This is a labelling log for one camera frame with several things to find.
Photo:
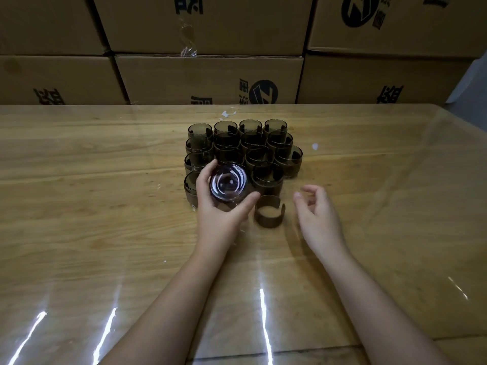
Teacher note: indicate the person's right hand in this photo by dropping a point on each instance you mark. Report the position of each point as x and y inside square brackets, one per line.
[327, 231]

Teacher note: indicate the person's left hand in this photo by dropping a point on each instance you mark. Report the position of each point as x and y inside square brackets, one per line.
[215, 228]

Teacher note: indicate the smoky tinted glass cup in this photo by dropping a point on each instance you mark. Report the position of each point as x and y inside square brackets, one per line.
[228, 184]
[189, 182]
[267, 172]
[199, 144]
[280, 138]
[225, 126]
[200, 129]
[288, 153]
[230, 155]
[227, 139]
[253, 138]
[258, 153]
[196, 159]
[275, 124]
[250, 124]

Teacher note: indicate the person's right forearm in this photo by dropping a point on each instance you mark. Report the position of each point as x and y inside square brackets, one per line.
[384, 319]

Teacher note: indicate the person's left forearm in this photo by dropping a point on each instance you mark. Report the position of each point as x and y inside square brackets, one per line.
[163, 319]

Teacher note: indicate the white paper scrap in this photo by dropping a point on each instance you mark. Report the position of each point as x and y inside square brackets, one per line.
[225, 113]

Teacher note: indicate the stack of brown cardboard boxes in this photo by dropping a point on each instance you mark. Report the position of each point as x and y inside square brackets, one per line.
[209, 79]

